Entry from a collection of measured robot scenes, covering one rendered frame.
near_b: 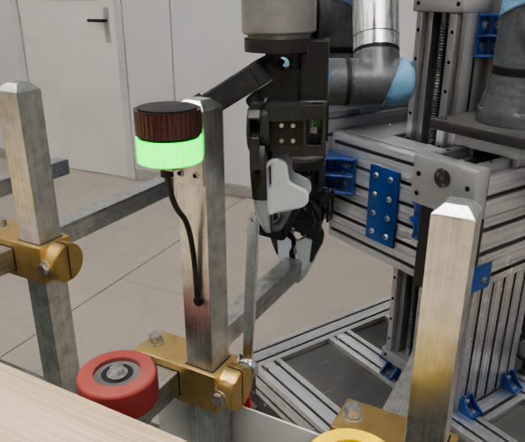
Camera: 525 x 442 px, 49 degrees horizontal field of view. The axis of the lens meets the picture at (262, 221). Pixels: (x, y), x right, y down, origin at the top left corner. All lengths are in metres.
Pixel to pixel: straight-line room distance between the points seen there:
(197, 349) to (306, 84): 0.31
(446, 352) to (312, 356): 1.34
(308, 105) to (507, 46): 0.59
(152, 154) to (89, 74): 3.79
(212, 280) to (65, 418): 0.19
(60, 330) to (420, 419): 0.48
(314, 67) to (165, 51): 3.30
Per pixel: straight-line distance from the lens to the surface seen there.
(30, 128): 0.73
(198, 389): 0.68
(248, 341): 0.70
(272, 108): 0.59
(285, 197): 0.63
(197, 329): 0.65
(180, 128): 0.51
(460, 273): 0.50
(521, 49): 1.10
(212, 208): 0.58
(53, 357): 0.85
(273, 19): 0.58
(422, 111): 1.39
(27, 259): 0.78
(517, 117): 1.10
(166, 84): 3.91
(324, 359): 1.84
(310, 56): 0.60
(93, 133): 4.39
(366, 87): 0.96
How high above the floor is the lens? 1.27
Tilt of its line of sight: 22 degrees down
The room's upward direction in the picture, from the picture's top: straight up
